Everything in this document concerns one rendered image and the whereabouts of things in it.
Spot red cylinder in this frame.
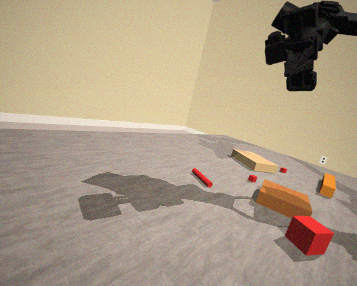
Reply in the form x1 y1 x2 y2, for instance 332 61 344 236
192 168 213 187

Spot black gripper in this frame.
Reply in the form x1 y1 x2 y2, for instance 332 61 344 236
280 4 325 92

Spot orange square block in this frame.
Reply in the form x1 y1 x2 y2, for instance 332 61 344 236
256 179 313 218

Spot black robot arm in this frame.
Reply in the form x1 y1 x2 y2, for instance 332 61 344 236
264 1 357 65

